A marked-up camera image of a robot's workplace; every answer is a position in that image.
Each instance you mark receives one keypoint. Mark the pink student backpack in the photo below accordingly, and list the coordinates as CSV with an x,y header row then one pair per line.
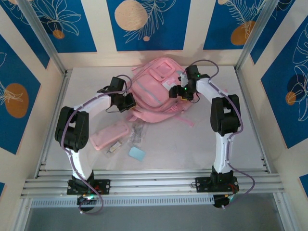
x,y
146,96

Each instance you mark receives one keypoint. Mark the clear plastic stationery bag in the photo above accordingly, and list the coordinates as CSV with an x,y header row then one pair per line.
x,y
137,134

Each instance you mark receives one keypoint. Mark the pink translucent pencil case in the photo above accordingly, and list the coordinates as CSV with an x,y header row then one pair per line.
x,y
108,136

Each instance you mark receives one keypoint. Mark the light blue eraser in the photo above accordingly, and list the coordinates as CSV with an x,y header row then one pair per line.
x,y
137,154

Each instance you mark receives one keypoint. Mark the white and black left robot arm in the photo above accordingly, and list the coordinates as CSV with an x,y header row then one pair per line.
x,y
72,130

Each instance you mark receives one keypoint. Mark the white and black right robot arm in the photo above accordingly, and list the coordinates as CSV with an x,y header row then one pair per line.
x,y
223,115

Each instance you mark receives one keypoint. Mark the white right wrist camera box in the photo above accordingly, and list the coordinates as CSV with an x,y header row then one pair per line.
x,y
184,80

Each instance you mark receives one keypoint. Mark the aluminium right side rail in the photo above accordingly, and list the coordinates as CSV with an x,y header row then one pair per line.
x,y
240,80

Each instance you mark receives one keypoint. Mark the aluminium rail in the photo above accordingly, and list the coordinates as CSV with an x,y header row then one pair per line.
x,y
240,80
62,96

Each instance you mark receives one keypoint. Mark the aluminium left side rail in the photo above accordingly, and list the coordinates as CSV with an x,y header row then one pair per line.
x,y
62,96

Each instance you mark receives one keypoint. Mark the aluminium front frame rails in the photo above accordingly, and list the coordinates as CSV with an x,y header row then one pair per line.
x,y
154,185

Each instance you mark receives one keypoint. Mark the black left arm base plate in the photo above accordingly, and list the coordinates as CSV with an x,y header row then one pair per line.
x,y
103,186

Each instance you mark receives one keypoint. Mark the aluminium right corner post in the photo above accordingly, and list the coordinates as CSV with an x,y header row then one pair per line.
x,y
257,36

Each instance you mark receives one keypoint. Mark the aluminium corner post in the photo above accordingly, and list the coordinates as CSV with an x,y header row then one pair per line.
x,y
44,36
257,36

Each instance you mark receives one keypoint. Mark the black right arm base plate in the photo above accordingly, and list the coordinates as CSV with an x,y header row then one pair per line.
x,y
203,184

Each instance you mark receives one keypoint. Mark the aluminium left corner post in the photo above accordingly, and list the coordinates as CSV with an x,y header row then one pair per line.
x,y
44,36

